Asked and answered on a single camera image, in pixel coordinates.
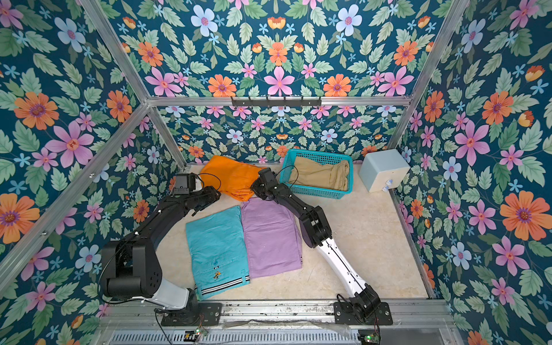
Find orange pants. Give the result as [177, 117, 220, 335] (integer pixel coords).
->
[200, 156, 262, 202]

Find purple pants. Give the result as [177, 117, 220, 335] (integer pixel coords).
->
[241, 198, 303, 279]

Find teal pants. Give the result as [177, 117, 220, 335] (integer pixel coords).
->
[185, 206, 250, 300]

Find beige corduroy pants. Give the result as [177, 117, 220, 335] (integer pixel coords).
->
[288, 157, 350, 191]

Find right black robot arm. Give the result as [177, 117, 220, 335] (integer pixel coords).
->
[251, 168, 381, 323]

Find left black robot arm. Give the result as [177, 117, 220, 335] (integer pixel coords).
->
[99, 186, 221, 311]

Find teal plastic basket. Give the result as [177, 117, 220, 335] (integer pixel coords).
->
[279, 149, 354, 199]

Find light grey cube box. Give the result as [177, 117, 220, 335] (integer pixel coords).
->
[359, 149, 411, 193]

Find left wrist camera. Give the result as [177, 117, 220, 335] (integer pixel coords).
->
[170, 172, 198, 196]

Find black hook rail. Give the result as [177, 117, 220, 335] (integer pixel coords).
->
[231, 96, 323, 108]

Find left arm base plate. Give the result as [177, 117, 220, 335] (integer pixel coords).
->
[160, 302, 222, 327]

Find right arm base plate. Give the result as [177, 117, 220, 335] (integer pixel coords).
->
[333, 301, 393, 326]

